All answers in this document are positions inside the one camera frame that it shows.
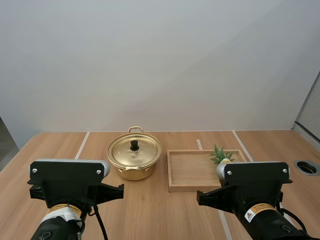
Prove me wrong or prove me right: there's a yellow toy pineapple green crown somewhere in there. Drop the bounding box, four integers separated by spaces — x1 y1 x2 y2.
208 144 236 166

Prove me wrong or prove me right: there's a gold lid with black knob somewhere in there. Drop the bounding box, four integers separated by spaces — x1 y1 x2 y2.
107 133 162 168

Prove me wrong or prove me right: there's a shallow wooden tray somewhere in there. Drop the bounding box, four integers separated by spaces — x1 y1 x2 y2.
166 149 249 193

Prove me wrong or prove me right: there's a grey office partition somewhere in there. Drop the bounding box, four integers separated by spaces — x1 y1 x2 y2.
290 71 320 146

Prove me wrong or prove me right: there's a gold pot with two handles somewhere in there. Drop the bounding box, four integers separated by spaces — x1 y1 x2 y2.
107 126 163 182

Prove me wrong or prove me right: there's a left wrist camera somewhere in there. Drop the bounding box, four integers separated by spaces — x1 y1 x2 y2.
27 159 125 209

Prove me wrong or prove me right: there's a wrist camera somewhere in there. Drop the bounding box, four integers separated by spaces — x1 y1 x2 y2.
196 161 294 214
27 159 125 209

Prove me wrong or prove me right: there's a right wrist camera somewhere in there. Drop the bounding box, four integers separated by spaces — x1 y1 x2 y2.
196 161 294 214

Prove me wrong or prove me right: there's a black cable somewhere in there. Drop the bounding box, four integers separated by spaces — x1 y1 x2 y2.
277 207 309 235
87 203 109 240

